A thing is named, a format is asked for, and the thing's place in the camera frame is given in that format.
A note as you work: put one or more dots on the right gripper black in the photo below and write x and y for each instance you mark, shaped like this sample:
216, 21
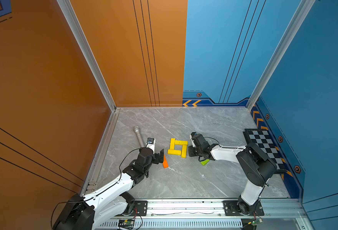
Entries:
190, 151

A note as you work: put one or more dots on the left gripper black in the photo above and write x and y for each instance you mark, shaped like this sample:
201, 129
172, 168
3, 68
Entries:
157, 159

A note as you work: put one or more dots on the green block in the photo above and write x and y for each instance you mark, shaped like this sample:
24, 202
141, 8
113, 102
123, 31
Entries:
204, 162

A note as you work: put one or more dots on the yellow block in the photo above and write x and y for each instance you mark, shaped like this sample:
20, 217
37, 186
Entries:
184, 151
174, 152
181, 142
172, 144

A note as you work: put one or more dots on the orange block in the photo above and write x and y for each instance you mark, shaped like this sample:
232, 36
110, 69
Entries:
165, 163

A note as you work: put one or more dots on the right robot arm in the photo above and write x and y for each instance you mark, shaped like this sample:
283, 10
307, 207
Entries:
256, 164

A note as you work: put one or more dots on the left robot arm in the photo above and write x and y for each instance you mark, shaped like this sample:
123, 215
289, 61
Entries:
90, 211

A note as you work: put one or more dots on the grey microphone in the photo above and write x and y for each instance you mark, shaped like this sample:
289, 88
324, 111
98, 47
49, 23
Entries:
137, 132

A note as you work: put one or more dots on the black white chessboard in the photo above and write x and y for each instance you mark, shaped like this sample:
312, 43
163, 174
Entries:
262, 138

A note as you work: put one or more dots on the left circuit board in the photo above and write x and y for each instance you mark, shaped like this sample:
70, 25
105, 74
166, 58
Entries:
126, 224

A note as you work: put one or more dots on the circuit board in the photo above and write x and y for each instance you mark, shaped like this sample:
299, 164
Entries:
126, 224
251, 224

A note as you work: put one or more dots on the right circuit board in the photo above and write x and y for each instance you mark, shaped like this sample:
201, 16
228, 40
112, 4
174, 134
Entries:
251, 224

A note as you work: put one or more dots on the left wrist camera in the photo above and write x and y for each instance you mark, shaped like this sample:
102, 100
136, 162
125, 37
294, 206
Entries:
151, 143

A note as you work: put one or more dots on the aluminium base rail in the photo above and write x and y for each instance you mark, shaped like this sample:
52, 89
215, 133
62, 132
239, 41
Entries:
211, 214

